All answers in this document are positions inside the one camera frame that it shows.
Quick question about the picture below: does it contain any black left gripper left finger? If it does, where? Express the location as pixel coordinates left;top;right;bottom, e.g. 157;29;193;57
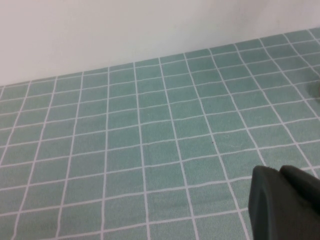
248;165;320;240

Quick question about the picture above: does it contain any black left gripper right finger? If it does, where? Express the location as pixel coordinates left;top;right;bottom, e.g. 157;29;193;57
278;164;320;204

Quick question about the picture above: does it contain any green white-grid tablecloth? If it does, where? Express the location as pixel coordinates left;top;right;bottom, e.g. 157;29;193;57
0;27;320;240

